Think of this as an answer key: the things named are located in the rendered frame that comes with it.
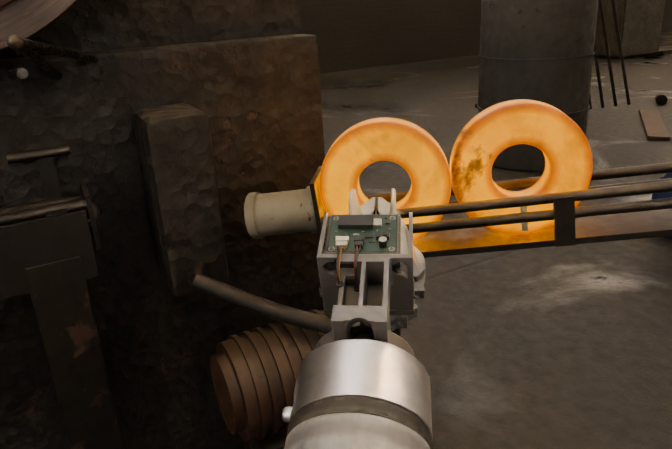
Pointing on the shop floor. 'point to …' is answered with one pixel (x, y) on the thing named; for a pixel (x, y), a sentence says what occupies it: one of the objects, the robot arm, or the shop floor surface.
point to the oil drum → (537, 59)
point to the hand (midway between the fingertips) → (376, 213)
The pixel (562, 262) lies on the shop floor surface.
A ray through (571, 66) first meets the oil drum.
